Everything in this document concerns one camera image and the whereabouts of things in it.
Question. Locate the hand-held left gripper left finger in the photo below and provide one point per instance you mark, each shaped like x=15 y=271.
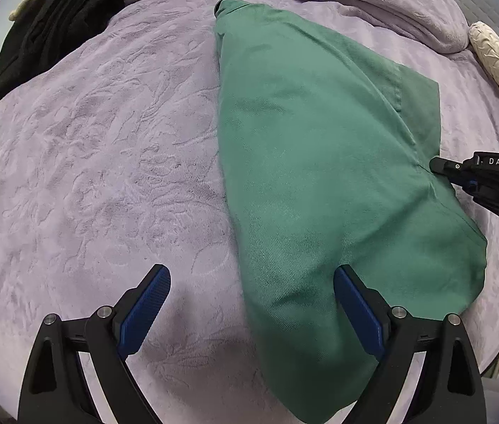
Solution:
x=143 y=313

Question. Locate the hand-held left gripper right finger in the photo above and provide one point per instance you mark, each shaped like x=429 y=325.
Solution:
x=359 y=313

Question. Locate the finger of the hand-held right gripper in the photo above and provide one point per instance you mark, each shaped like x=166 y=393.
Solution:
x=468 y=184
x=450 y=167

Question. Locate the green shirt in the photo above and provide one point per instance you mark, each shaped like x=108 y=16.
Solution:
x=320 y=163

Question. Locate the purple embossed blanket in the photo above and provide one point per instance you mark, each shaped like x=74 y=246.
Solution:
x=99 y=163

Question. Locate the black garment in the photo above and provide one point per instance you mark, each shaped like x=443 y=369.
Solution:
x=55 y=31

